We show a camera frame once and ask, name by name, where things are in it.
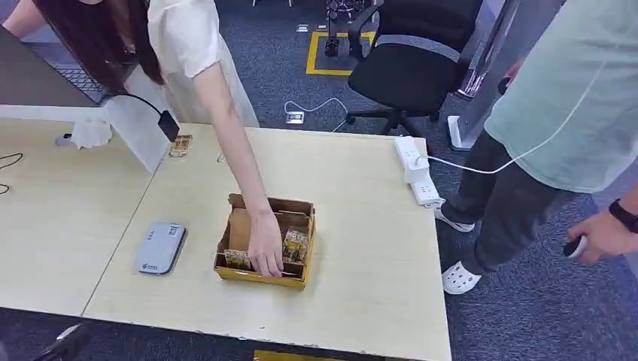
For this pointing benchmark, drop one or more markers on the person's hand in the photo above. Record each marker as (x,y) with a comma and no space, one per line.
(605,236)
(266,244)

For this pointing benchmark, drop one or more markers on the brown yellow printed card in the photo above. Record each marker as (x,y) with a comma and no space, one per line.
(236,259)

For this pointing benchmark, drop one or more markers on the black white handheld device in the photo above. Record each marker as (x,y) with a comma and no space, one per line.
(573,247)

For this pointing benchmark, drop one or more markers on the black wristwatch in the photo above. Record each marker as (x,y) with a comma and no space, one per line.
(625,216)

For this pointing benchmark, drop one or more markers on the green yellow printed card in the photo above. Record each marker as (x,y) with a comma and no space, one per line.
(295,245)

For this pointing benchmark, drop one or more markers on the wooden card box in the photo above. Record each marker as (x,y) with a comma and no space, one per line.
(299,221)

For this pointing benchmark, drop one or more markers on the grey router device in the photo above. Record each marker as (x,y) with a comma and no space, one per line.
(159,249)

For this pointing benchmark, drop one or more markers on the yellow floor tape strip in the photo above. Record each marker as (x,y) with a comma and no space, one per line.
(284,356)

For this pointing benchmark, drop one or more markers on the silver floor socket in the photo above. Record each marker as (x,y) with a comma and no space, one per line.
(294,117)

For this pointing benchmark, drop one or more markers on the yellow brown card stack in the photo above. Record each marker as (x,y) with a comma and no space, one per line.
(180,145)

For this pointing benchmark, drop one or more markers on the person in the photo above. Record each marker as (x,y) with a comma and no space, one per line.
(563,109)
(184,40)

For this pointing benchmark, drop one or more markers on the white shoe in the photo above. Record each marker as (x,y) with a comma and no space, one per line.
(458,279)
(453,221)

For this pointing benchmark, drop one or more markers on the black power adapter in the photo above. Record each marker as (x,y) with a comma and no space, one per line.
(168,124)

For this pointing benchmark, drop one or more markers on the white power strip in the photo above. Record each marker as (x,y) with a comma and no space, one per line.
(417,172)

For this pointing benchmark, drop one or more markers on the white desk divider panel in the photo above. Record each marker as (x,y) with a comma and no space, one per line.
(137,134)

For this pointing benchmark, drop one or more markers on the yellow floor tape square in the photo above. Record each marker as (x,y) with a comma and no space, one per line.
(310,55)

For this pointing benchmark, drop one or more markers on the silver column stand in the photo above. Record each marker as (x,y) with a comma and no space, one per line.
(491,74)

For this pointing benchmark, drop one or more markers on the white crumpled tissue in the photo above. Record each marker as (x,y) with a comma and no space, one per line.
(91,133)

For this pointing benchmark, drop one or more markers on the black office chair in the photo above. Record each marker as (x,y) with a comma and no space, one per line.
(404,74)

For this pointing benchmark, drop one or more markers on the black equipment stand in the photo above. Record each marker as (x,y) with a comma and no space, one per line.
(333,30)

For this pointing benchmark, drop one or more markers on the grey round desk grommet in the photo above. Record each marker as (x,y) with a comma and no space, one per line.
(62,140)

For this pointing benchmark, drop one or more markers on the grey laptop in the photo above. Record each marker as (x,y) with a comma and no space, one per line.
(79,82)

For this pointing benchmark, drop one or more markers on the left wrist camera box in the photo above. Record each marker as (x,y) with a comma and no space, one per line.
(65,344)

